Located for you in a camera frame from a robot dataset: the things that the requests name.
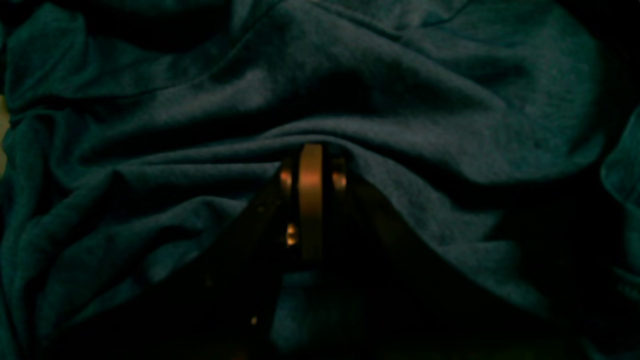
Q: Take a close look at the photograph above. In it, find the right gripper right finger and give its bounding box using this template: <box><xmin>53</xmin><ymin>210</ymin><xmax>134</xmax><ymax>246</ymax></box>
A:
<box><xmin>322</xmin><ymin>150</ymin><xmax>586</xmax><ymax>360</ymax></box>

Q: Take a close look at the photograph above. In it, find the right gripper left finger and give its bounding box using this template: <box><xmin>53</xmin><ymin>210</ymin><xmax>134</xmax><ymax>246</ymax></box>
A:
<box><xmin>50</xmin><ymin>160</ymin><xmax>294</xmax><ymax>360</ymax></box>

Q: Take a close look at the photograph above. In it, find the blue t-shirt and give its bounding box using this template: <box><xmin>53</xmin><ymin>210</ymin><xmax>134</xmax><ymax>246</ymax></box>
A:
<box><xmin>1</xmin><ymin>0</ymin><xmax>639</xmax><ymax>360</ymax></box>

